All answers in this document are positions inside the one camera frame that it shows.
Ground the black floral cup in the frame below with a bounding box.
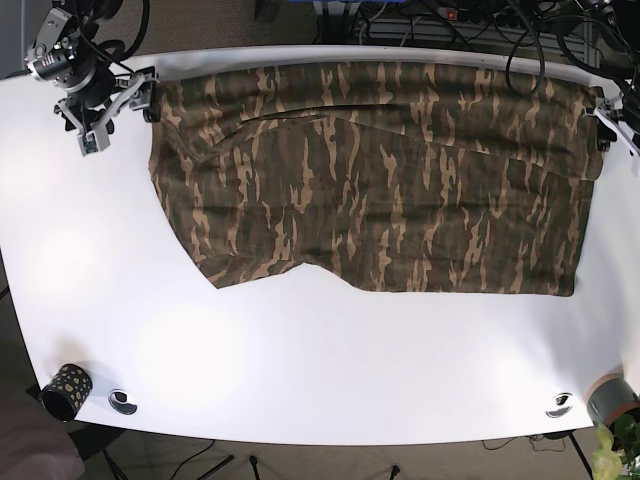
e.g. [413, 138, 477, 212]
[39, 364, 93, 422]

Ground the grey plant pot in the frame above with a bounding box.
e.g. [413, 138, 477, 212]
[585, 373, 639, 427]

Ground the left metal table grommet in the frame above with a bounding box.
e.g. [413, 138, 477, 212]
[108, 389, 138, 416]

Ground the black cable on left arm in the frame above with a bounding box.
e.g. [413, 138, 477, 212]
[504, 0, 601, 99]

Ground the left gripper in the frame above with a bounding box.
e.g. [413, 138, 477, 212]
[584, 88, 639, 160]

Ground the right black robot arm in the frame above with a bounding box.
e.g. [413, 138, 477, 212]
[25, 1, 159, 156]

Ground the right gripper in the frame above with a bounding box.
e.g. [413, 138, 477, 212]
[54, 68, 162, 156]

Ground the right metal table grommet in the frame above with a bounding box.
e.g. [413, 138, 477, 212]
[545, 392, 574, 419]

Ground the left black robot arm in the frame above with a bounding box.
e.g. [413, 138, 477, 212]
[580, 1, 639, 151]

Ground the camouflage T-shirt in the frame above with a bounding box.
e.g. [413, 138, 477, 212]
[149, 62, 604, 297]

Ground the metal table grommet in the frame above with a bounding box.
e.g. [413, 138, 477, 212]
[108, 389, 138, 416]
[545, 392, 574, 419]

